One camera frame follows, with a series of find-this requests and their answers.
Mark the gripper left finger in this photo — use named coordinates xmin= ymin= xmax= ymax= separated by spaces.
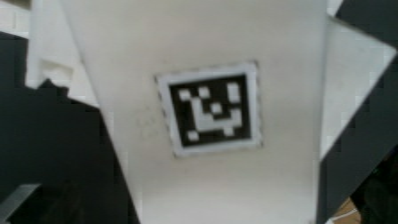
xmin=0 ymin=182 xmax=86 ymax=224

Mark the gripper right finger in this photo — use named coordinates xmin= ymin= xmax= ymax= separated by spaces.
xmin=349 ymin=159 xmax=398 ymax=224

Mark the white cabinet body box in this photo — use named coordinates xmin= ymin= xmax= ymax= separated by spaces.
xmin=25 ymin=0 xmax=397 ymax=156

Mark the white cabinet top block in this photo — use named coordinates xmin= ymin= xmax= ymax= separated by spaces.
xmin=61 ymin=0 xmax=327 ymax=224

